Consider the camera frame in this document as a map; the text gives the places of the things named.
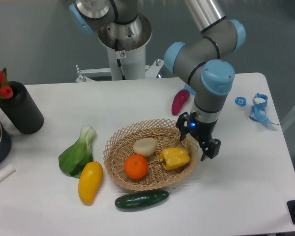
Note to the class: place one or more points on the black cylindrical vase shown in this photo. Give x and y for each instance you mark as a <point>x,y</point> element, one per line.
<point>22,110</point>

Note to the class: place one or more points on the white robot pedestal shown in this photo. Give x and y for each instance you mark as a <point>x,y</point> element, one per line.
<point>121,29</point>

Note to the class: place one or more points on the white mounting bracket frame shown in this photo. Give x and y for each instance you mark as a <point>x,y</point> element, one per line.
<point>104,74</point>

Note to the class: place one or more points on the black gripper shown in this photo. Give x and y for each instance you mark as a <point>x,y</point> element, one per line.
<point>201,131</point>

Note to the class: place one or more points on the orange fruit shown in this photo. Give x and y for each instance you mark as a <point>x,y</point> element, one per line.
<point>136,166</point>

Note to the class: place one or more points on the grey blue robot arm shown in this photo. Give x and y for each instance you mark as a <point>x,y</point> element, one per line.
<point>200,66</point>

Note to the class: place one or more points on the blue ribbon strip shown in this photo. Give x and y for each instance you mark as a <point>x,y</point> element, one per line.
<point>188,88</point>

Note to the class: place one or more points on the green bok choy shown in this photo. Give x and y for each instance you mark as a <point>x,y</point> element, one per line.
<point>73,160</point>

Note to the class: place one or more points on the small blue tag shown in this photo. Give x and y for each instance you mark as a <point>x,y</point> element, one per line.
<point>241,101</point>

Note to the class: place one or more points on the green cucumber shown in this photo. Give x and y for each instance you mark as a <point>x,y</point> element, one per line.
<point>142,200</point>

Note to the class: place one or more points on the purple eggplant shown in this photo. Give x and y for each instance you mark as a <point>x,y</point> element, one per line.
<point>179,100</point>

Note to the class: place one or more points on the yellow bell pepper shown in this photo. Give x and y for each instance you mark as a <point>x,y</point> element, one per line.
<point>173,158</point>

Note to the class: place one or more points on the yellow mango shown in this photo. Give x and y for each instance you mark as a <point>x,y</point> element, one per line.
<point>89,182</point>

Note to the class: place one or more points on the white paper strip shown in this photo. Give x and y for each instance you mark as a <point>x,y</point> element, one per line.
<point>6,171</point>

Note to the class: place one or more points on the woven wicker basket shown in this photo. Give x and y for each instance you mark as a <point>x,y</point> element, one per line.
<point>164,131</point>

